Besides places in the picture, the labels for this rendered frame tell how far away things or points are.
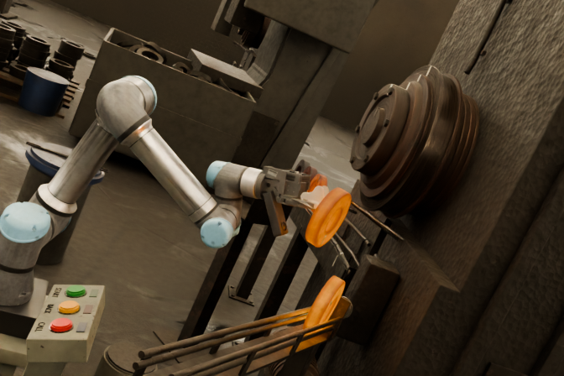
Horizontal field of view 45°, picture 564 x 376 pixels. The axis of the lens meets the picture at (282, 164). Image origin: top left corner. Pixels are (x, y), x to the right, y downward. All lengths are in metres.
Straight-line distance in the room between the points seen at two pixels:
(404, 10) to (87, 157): 10.86
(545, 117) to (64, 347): 1.18
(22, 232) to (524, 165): 1.23
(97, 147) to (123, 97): 0.21
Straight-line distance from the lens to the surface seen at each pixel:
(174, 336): 2.81
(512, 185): 1.74
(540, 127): 1.74
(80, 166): 1.88
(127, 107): 1.68
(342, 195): 1.66
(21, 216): 1.84
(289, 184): 1.71
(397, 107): 1.97
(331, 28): 4.68
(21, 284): 1.89
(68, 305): 1.46
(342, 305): 1.80
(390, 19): 12.41
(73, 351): 1.38
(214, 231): 1.67
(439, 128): 1.91
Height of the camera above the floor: 1.30
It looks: 11 degrees down
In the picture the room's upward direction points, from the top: 24 degrees clockwise
